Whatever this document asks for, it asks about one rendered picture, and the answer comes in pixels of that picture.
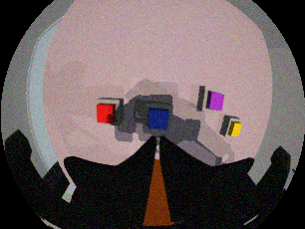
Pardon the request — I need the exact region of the yellow button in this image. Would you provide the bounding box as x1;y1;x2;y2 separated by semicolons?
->
220;114;242;137

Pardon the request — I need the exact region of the red button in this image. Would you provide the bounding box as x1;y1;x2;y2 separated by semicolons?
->
96;98;124;126

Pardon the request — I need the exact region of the purple button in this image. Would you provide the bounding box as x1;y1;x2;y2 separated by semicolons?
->
197;86;224;114

